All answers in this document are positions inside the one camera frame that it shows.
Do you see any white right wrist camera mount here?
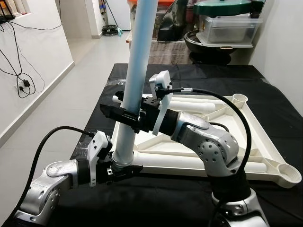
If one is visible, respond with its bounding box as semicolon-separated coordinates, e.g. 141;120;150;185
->
149;70;172;133

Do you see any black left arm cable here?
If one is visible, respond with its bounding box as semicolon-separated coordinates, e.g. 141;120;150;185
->
2;125;98;225

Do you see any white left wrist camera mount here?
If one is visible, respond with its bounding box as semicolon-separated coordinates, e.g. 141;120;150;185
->
88;130;114;186

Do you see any black wok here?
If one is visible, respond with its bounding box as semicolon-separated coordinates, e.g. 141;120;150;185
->
184;31;256;65

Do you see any dark green round lid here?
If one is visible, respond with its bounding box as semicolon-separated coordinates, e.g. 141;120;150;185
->
193;0;266;17

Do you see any white plastic children table top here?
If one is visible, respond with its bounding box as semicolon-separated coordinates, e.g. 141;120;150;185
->
110;94;302;189

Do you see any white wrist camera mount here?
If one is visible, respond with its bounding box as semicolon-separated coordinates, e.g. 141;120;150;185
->
149;70;172;133
88;130;114;186

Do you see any white plastic table leg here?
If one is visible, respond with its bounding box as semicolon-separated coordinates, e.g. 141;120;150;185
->
113;95;219;115
113;0;162;167

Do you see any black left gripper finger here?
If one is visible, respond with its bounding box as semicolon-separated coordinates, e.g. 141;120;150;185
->
113;164;144;180

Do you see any black wall power cable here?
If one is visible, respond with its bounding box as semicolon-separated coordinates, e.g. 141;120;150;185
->
0;21;63;99

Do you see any small black router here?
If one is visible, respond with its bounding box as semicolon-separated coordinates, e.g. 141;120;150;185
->
0;13;16;23

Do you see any black tablecloth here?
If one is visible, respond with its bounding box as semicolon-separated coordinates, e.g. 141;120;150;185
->
0;63;303;227

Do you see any black plastic bag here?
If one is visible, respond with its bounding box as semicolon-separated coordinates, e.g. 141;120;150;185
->
158;7;192;41

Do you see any black coiled cable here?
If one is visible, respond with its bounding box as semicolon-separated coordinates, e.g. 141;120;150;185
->
103;25;119;36

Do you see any clear plastic storage box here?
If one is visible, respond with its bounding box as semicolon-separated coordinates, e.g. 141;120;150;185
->
196;16;263;47

